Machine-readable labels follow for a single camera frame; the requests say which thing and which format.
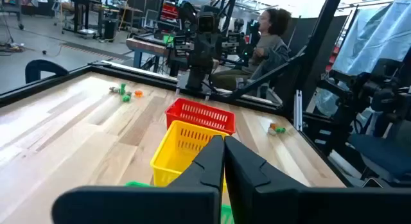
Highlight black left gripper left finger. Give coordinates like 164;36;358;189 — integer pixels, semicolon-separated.
51;135;225;224

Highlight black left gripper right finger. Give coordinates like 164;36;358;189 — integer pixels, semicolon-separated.
224;135;411;224

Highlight green plastic basket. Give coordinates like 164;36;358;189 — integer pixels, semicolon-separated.
124;180;235;224

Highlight red storage bins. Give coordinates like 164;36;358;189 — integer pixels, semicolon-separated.
160;2;179;21

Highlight wooden workbench blue legs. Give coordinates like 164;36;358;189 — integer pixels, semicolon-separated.
125;37;173;69

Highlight yellow plastic basket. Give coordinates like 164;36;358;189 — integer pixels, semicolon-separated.
150;119;230;205

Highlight red plastic basket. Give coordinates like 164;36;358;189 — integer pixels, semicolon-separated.
164;98;237;135

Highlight black waste bin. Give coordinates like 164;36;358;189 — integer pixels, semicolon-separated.
103;18;119;40

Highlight blue office chair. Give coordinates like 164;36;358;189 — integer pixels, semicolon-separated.
348;119;411;186

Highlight person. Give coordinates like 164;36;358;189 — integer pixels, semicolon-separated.
210;7;292;92

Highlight light blue tarp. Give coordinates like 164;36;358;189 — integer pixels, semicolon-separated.
332;0;411;76

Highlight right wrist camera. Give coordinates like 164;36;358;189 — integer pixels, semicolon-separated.
197;11;216;34

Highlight silver bracket plate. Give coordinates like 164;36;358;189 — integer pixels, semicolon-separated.
293;89;304;132

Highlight black arched frame bracket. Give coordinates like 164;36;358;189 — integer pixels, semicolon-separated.
24;59;70;85

